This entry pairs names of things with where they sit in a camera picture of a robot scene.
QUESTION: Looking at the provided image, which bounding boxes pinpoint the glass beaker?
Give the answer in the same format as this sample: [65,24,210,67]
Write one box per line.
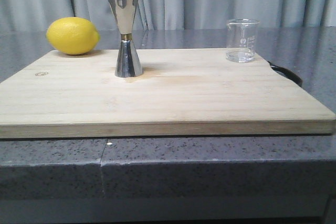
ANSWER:
[226,18,260,63]

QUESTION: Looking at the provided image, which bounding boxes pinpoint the steel double jigger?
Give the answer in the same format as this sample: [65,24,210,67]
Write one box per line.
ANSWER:
[108,0,143,78]

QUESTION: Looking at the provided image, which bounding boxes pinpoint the wooden cutting board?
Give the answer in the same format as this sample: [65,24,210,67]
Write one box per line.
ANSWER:
[1,48,335,138]

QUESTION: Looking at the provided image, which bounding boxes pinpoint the yellow lemon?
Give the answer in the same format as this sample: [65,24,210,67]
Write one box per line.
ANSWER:
[46,17,100,55]

